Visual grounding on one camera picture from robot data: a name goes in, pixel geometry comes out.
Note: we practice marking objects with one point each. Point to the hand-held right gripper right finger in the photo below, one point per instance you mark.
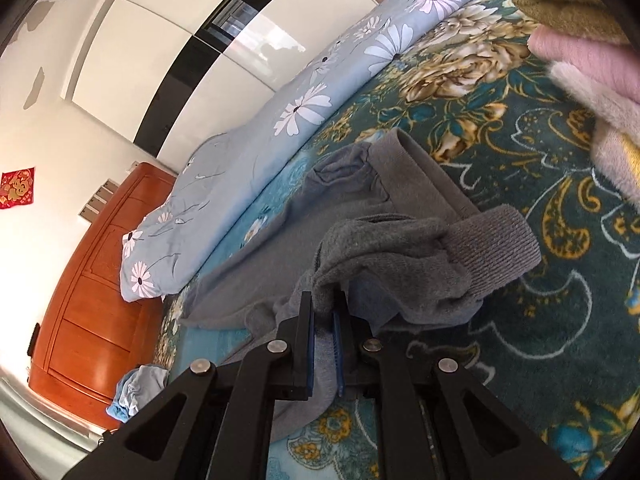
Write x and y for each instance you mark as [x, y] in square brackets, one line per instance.
[337, 355]

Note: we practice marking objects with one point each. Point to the teal floral blanket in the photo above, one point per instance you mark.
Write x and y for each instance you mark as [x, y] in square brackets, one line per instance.
[525, 170]

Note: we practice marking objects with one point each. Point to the pink fluffy cloth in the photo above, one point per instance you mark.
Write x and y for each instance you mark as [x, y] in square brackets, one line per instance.
[590, 65]

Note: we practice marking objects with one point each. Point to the red wall decoration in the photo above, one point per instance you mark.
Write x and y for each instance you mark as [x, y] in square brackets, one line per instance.
[16, 189]

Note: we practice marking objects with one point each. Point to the white wardrobe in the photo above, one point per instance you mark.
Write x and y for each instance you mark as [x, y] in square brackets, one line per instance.
[210, 35]

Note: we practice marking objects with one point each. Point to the light blue crumpled cloth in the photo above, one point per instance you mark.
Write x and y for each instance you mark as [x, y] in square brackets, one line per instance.
[135, 390]

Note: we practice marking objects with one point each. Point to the light blue daisy quilt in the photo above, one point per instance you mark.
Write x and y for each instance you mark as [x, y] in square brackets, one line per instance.
[280, 125]

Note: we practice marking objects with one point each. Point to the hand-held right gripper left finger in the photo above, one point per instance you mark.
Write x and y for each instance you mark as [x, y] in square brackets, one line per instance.
[310, 355]

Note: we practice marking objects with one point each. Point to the cream fluffy cloth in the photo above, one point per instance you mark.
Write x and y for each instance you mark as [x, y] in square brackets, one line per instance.
[615, 130]

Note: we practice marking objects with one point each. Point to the grey wall switch panel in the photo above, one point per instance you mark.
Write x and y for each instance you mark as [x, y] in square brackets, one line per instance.
[97, 199]

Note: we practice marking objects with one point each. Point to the wooden headboard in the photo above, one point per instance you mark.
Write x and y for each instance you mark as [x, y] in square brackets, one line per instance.
[95, 290]

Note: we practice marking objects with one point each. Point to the grey sweater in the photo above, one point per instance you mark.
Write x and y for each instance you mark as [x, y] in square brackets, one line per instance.
[400, 220]

